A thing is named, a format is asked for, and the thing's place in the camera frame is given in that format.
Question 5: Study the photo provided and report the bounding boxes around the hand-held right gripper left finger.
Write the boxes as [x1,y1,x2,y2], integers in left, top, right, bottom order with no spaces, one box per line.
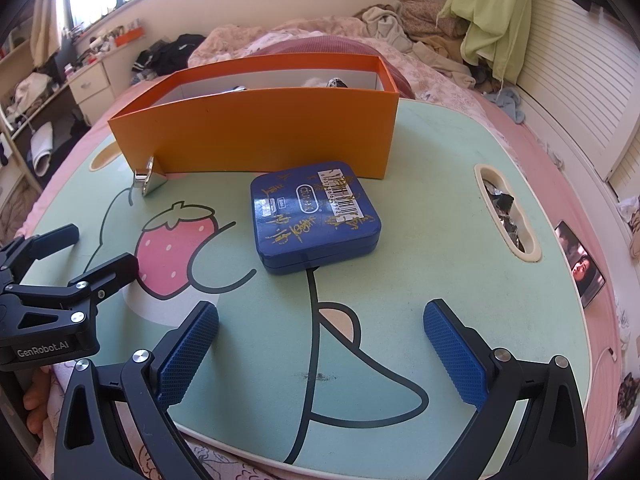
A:
[52,301,221,480]

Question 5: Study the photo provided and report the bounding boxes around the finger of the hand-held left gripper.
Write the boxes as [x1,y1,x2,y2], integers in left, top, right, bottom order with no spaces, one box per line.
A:
[5,253,141,323]
[0,224,81,286]

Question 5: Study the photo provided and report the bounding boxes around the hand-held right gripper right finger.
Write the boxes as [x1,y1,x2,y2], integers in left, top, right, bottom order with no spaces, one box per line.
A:
[422,299,590,480]

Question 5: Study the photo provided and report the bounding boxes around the silver triangular metal piece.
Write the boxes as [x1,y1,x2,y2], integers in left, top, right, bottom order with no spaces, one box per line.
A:
[132,156,168,197]

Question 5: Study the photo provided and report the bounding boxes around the blue tin with gold scribbles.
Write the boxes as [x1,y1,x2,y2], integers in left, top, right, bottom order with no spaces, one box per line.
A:
[250,161,383,276]

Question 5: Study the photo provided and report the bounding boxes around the orange cardboard box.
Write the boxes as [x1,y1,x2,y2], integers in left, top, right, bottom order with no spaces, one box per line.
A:
[107,53,401,181]

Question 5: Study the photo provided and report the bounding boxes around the green cartoon desktop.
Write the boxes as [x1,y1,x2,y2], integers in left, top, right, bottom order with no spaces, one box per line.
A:
[15,97,603,473]

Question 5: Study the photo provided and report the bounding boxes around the person's left hand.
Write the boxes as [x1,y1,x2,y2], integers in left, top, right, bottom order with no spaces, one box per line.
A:
[22,374,53,436]

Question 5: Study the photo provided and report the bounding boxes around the white slipper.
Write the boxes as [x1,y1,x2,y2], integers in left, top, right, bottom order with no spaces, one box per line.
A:
[30,127,56,176]

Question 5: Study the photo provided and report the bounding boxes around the wooden shelving unit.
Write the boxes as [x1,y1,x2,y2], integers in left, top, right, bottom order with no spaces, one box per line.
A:
[0,35,76,201]

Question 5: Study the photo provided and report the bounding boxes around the white drawer cabinet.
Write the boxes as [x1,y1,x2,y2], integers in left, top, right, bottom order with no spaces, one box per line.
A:
[67,57,126,128]

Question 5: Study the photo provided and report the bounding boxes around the crumpled foil wrappers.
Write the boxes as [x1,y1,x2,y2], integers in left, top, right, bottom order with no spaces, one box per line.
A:
[487,182,526,253]

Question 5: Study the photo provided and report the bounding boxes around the black clothes pile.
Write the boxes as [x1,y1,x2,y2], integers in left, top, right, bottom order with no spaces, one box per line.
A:
[131,34,206,81]

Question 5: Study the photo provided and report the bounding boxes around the pink floral duvet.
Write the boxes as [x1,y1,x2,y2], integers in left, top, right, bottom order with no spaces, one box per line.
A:
[187,17,481,106]

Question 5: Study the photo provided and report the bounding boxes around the light blue cloth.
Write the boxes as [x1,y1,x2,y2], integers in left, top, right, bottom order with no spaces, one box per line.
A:
[487,87,526,123]

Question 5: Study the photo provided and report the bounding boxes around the maroon pillow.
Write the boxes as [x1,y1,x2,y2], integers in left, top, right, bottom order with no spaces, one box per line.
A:
[240,37,416,100]

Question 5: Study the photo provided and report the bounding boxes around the white slatted panel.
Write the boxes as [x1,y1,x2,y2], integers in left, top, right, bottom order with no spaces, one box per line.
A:
[512,0,640,181]

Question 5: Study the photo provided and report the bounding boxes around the beige clothes pile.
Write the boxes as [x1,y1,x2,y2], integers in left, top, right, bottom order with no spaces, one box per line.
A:
[352,0,476,88]

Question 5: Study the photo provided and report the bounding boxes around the light green hanging cloth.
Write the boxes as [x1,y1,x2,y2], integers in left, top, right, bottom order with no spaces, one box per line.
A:
[437,0,533,86]

